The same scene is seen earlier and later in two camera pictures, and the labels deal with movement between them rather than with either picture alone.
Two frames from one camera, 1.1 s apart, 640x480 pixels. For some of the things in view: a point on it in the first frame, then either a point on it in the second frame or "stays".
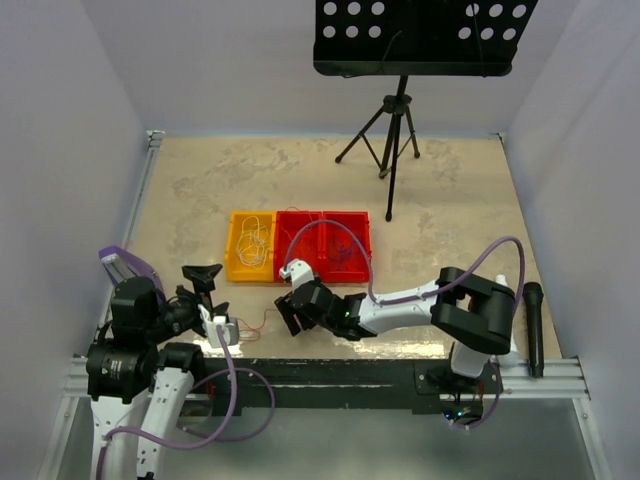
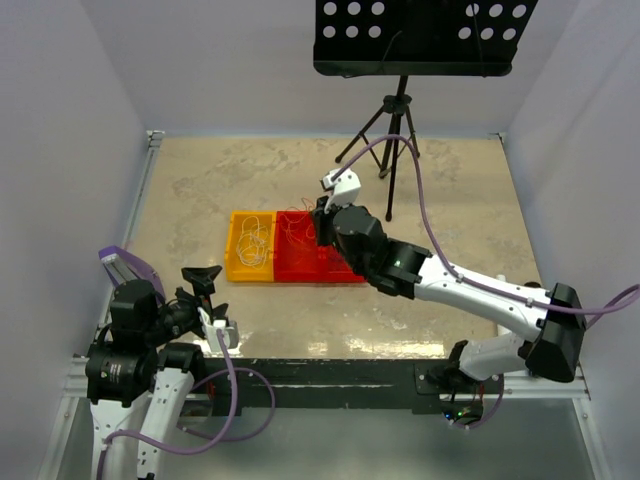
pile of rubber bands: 254,248 to 295,222
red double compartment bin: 336,244 stays
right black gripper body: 308,323 to 324,230
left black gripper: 202,276 stays
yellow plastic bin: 252,246 stays
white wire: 253,246 stays
